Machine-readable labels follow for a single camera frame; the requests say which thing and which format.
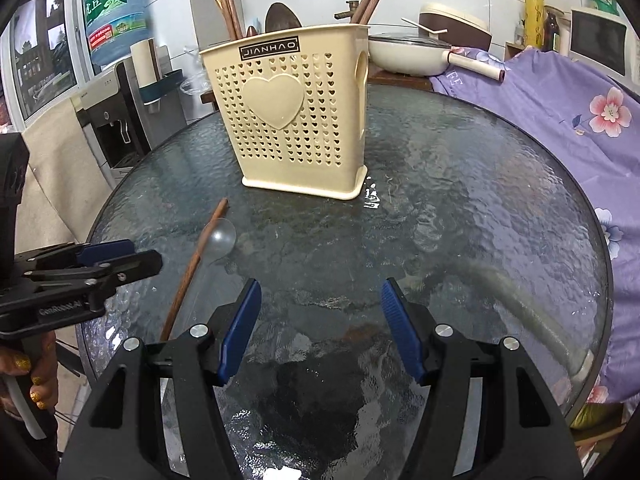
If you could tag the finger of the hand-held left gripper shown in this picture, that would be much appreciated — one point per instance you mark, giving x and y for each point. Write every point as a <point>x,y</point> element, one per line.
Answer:
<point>135,264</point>
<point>107,250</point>

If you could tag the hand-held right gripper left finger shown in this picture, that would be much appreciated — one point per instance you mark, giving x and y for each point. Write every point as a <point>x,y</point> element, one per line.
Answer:
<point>240,330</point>

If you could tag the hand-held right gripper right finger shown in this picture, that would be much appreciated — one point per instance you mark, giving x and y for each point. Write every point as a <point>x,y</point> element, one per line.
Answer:
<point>402,335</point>

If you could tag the clear plastic spoon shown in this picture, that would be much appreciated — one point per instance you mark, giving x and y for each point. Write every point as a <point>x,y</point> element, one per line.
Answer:
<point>222,240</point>

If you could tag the cream perforated utensil holder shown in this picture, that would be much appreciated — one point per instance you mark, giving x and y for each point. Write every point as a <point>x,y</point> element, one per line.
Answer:
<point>295,125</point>

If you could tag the brown wooden utensil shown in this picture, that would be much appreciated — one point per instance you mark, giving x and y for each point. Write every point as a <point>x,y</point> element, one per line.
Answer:
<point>252,31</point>

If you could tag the dark wooden spoon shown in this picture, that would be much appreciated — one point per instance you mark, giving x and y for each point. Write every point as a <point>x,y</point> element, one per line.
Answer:
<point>282,16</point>

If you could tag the person's left hand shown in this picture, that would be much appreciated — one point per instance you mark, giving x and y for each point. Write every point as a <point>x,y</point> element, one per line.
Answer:
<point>45,365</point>

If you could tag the beige cloth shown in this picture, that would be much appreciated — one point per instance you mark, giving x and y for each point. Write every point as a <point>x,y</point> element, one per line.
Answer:
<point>60,180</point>

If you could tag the water dispenser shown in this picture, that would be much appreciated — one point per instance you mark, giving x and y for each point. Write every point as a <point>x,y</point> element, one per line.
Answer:
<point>125,120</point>

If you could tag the teal cup holder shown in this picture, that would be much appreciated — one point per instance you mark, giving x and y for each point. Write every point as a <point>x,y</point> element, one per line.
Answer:
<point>162,87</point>

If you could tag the clear plastic bag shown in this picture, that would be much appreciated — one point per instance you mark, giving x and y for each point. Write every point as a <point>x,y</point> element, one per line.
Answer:
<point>192,80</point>

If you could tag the white paper cup stack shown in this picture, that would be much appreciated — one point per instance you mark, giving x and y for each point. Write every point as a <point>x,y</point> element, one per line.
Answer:
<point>144,60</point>

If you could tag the window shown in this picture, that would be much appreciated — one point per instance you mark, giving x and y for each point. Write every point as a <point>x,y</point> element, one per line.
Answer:
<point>42,50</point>

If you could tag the blue water bottle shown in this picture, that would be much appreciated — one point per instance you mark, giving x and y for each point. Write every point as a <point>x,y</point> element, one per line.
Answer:
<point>117,17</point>

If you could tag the purple floral cloth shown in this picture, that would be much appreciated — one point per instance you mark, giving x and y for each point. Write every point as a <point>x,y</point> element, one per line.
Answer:
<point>550,130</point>

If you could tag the small wooden table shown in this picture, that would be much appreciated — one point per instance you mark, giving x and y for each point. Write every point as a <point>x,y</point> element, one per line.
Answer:
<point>400,79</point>

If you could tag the white frying pan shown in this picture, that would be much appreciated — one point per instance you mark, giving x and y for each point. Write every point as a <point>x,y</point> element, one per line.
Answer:
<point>405,55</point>

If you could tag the white rice ladle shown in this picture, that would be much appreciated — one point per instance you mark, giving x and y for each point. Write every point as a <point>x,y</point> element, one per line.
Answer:
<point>425,25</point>

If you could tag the cream brown rice cooker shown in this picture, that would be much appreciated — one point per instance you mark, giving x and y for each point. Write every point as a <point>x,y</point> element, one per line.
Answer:
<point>455,22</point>

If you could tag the brass faucet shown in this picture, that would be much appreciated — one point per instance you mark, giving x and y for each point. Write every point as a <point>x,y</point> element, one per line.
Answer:
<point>347,10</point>

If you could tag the brown glass bottle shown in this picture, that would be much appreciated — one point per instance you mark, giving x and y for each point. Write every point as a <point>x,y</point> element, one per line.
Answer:
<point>551,32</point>

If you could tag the yellow roll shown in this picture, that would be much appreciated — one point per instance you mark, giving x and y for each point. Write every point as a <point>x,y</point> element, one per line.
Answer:
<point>533,15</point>

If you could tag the white microwave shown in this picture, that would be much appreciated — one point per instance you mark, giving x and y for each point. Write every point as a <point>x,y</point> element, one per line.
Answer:
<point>597,42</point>

